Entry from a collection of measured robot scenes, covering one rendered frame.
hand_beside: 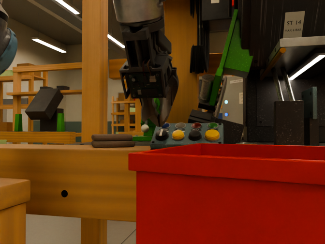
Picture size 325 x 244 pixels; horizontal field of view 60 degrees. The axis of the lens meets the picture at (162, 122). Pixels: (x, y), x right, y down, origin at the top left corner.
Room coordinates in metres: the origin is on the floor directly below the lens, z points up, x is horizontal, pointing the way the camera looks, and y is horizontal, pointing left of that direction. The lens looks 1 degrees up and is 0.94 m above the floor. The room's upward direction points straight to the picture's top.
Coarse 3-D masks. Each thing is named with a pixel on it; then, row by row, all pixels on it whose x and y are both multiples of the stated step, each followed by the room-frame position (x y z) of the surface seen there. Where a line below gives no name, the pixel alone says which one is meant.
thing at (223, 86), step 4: (224, 80) 0.80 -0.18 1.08; (224, 84) 0.80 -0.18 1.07; (220, 88) 0.84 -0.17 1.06; (224, 88) 0.86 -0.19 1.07; (220, 92) 0.81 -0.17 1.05; (224, 92) 0.97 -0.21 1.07; (220, 96) 0.80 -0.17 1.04; (220, 100) 0.80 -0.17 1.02; (220, 104) 0.85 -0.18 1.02; (216, 108) 0.81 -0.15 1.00; (220, 108) 0.96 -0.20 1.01; (216, 112) 0.81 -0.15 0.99; (216, 116) 0.81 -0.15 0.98
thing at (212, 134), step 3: (207, 132) 0.57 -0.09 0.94; (210, 132) 0.57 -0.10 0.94; (213, 132) 0.57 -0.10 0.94; (216, 132) 0.57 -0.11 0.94; (207, 135) 0.56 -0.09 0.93; (210, 135) 0.56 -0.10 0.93; (213, 135) 0.56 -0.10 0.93; (216, 135) 0.56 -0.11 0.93; (219, 135) 0.57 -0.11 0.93; (207, 138) 0.57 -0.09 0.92; (210, 138) 0.56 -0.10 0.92; (213, 138) 0.56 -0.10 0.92; (216, 138) 0.56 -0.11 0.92
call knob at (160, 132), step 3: (162, 129) 0.60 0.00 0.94; (156, 132) 0.60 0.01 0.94; (159, 132) 0.59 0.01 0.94; (162, 132) 0.59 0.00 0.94; (165, 132) 0.59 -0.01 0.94; (156, 135) 0.59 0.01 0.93; (159, 135) 0.58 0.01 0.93; (162, 135) 0.58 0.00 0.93; (165, 135) 0.59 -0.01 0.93; (159, 138) 0.59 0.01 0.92; (162, 138) 0.58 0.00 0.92
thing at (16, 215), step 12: (24, 204) 0.52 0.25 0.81; (0, 216) 0.47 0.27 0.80; (12, 216) 0.49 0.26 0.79; (24, 216) 0.52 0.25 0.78; (0, 228) 0.47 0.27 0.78; (12, 228) 0.49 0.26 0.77; (24, 228) 0.52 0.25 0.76; (0, 240) 0.47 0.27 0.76; (12, 240) 0.49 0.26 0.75; (24, 240) 0.52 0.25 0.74
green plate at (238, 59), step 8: (232, 16) 0.78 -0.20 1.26; (232, 24) 0.77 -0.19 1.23; (232, 32) 0.77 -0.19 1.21; (232, 40) 0.78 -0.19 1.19; (240, 40) 0.77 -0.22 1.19; (224, 48) 0.77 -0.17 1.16; (232, 48) 0.78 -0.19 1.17; (240, 48) 0.77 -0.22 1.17; (224, 56) 0.77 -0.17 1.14; (232, 56) 0.78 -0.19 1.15; (240, 56) 0.77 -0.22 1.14; (248, 56) 0.77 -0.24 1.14; (224, 64) 0.78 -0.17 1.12; (232, 64) 0.78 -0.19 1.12; (240, 64) 0.77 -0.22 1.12; (248, 64) 0.77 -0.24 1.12; (224, 72) 0.85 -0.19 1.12; (232, 72) 0.82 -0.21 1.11; (240, 72) 0.79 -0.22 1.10; (248, 72) 0.77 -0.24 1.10
